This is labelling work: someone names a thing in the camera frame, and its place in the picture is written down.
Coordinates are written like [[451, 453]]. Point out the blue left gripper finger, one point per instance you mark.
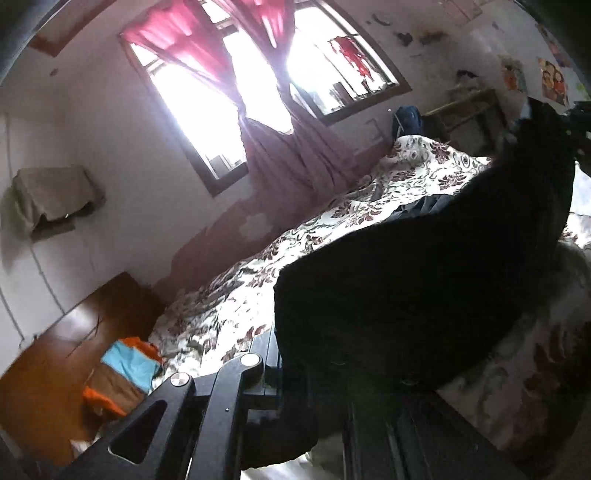
[[263, 383]]

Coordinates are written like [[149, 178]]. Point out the dark navy padded jacket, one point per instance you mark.
[[416, 302]]

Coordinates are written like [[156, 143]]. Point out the wooden side table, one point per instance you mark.
[[439, 124]]

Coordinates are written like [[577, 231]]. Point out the orange blue brown pillow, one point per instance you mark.
[[123, 377]]

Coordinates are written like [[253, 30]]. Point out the blue bag by bed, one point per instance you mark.
[[407, 120]]

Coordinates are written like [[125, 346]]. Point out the brown wooden headboard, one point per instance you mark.
[[42, 409]]

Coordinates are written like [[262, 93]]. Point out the pink purple curtain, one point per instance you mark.
[[309, 165]]

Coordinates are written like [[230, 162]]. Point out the red garment outside window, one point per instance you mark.
[[347, 48]]

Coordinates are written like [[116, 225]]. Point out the dark framed window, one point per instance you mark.
[[321, 81]]

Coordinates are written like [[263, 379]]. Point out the floral white red bedspread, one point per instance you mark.
[[529, 395]]

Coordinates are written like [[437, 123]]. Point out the cartoon family wall poster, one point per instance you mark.
[[553, 83]]

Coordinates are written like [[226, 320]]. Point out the cloth covered wall shelf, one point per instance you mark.
[[44, 202]]

